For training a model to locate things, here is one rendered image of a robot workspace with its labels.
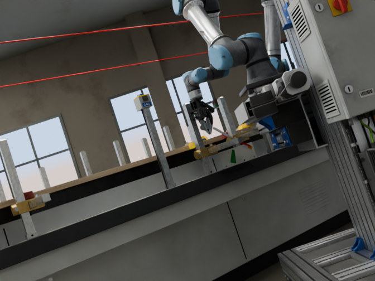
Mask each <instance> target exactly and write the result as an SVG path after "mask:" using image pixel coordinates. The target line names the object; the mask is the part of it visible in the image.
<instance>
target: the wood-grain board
mask: <svg viewBox="0 0 375 281"><path fill-rule="evenodd" d="M253 127H256V125H254V126H251V127H248V128H244V129H241V130H237V131H236V132H237V134H239V133H241V131H244V132H250V131H252V128H253ZM222 140H224V139H223V138H222V136H221V135H220V136H218V137H214V138H211V139H207V140H204V141H203V143H204V145H208V144H211V143H215V142H218V141H222ZM189 150H191V149H190V148H189V146H185V147H181V148H178V149H174V150H172V151H168V152H165V153H164V154H165V157H170V156H173V155H176V154H179V153H182V152H186V151H189ZM154 161H157V157H156V156H152V157H148V158H145V159H142V160H139V161H135V162H132V163H129V164H125V165H122V166H119V167H115V168H112V169H108V170H106V171H102V172H99V173H95V174H93V175H89V176H86V177H82V178H79V179H76V180H73V181H69V182H66V183H62V184H60V185H56V186H52V187H49V188H46V189H43V190H39V191H36V192H33V195H34V197H36V196H35V195H37V194H39V196H41V195H43V194H46V193H49V194H51V193H54V192H57V191H61V190H64V189H66V188H70V187H73V186H77V185H80V184H82V183H86V182H89V181H93V180H96V179H99V178H102V177H105V176H109V175H112V174H115V173H118V172H122V171H125V170H128V169H131V168H134V167H138V166H141V165H143V164H147V163H150V162H154ZM14 204H16V200H15V198H13V199H10V200H7V201H3V202H0V209H3V208H5V207H9V206H11V205H14Z"/></svg>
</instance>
